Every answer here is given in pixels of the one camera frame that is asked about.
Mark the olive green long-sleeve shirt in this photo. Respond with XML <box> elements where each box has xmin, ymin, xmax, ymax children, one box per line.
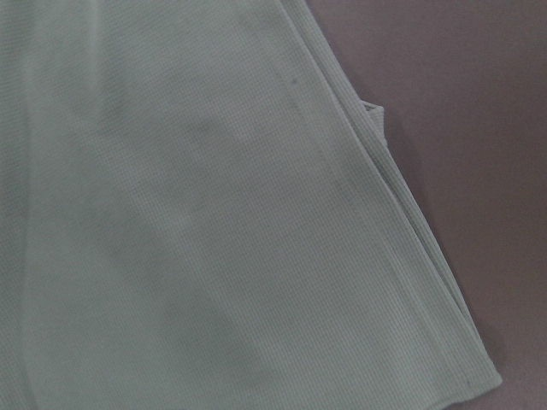
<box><xmin>1</xmin><ymin>1</ymin><xmax>502</xmax><ymax>409</ymax></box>

